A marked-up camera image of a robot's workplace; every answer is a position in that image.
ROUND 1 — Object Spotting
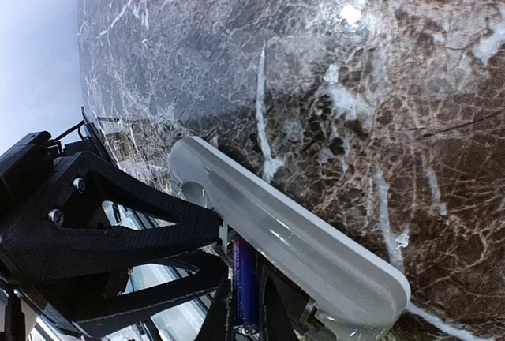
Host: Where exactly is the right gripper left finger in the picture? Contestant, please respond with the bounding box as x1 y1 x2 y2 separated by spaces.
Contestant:
195 279 233 341

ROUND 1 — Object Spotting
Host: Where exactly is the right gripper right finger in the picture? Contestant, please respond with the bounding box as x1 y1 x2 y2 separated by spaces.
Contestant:
258 261 309 341

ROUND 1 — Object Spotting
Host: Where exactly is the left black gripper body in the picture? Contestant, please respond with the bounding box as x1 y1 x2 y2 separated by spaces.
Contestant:
1 131 63 246

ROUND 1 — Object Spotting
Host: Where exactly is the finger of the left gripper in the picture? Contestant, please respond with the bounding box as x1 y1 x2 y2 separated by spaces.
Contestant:
70 250 229 338
1 152 219 281

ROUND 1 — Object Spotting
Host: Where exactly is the blue battery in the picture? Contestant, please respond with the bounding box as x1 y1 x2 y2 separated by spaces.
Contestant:
232 236 259 335

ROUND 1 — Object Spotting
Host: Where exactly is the grey remote control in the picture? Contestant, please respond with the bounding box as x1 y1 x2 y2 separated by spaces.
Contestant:
170 137 411 340

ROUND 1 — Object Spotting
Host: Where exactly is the black front rail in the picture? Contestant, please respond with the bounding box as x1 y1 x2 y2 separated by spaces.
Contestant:
77 107 117 166

